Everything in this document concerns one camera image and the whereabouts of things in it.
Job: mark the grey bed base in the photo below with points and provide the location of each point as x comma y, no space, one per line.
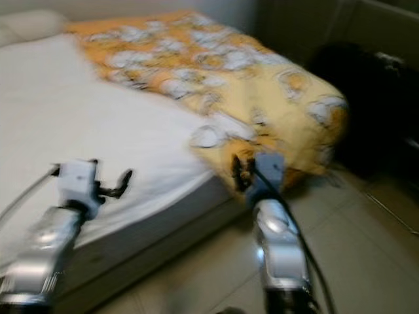
157,229

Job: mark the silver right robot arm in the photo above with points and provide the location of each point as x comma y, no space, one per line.
281,242

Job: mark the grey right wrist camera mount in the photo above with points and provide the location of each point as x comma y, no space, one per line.
270,170

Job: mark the white quilted mattress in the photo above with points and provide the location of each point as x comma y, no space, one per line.
91,111

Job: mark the cream knotted bolster pillow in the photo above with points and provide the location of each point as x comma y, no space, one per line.
29,26

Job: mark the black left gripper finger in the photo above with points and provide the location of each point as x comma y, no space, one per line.
124,182

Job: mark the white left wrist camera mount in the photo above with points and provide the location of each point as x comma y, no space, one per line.
78,183

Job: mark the orange yellow cartoon blanket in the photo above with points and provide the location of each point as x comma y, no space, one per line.
249,85

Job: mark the dark wardrobe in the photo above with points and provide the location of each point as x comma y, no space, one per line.
334,26

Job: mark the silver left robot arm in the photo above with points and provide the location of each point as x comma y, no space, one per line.
46,248

